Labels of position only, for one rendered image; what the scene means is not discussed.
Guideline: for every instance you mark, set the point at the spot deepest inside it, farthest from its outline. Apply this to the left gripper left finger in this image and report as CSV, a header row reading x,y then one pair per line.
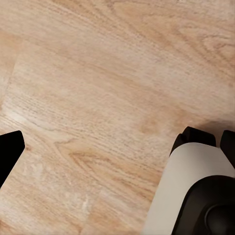
x,y
11,147

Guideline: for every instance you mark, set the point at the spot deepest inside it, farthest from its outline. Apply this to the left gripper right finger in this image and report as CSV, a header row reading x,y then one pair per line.
x,y
227,145

